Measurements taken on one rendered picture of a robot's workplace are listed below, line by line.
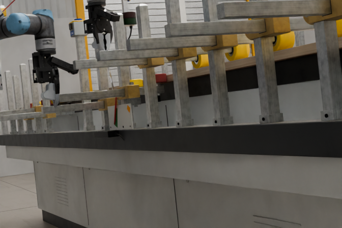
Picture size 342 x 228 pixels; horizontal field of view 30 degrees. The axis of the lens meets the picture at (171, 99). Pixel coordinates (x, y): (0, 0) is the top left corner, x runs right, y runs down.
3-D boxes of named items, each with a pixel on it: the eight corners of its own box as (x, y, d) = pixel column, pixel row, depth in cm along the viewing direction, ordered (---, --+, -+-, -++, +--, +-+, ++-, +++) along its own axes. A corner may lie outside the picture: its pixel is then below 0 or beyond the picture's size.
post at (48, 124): (48, 139, 366) (39, 55, 366) (46, 139, 369) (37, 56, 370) (53, 138, 367) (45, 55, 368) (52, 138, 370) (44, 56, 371)
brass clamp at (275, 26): (272, 33, 156) (270, 12, 156) (243, 40, 168) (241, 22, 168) (293, 32, 159) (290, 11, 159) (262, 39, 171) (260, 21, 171)
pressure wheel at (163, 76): (154, 102, 252) (151, 73, 252) (146, 103, 259) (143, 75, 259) (172, 100, 255) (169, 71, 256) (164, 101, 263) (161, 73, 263)
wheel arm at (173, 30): (171, 36, 148) (169, 20, 148) (165, 38, 151) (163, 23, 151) (340, 27, 169) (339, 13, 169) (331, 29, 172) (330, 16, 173)
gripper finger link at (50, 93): (43, 108, 237) (40, 83, 237) (58, 107, 239) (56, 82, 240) (45, 108, 234) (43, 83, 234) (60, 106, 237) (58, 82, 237)
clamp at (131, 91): (128, 98, 246) (126, 85, 246) (116, 100, 258) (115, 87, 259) (141, 96, 249) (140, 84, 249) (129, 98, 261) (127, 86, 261)
